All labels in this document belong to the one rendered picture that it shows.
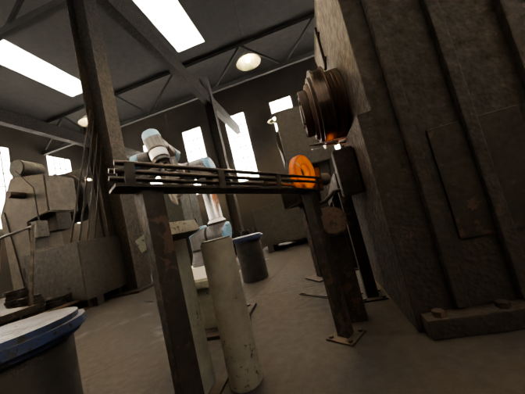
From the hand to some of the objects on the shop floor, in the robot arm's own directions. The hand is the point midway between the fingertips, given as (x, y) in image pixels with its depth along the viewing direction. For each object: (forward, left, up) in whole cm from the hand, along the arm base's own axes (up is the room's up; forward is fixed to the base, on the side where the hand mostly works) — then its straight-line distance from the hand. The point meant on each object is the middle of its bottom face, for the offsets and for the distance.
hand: (174, 202), depth 93 cm
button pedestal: (-5, 0, -69) cm, 70 cm away
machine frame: (+107, +75, -70) cm, 148 cm away
